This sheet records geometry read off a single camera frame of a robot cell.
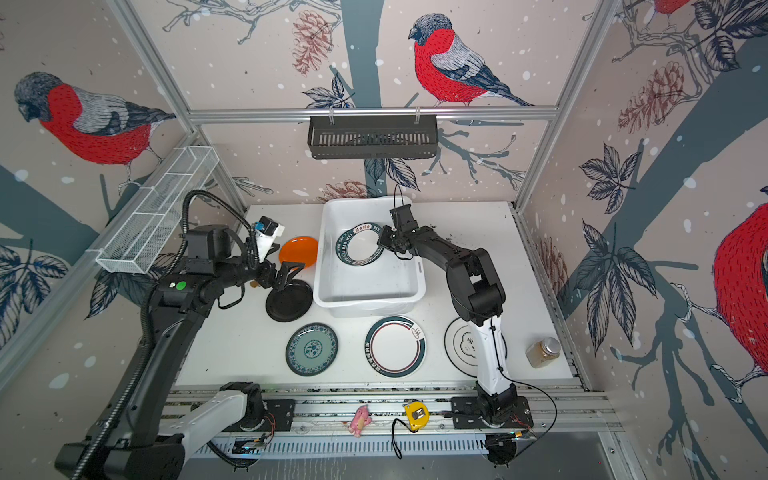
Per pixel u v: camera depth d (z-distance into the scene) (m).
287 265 0.62
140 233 0.73
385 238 0.91
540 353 0.77
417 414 0.72
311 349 0.85
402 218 0.81
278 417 0.73
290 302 0.90
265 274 0.62
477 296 0.57
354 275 1.01
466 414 0.73
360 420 0.71
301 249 1.03
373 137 1.05
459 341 0.86
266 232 0.59
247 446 0.71
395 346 0.84
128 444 0.36
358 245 1.06
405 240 0.77
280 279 0.63
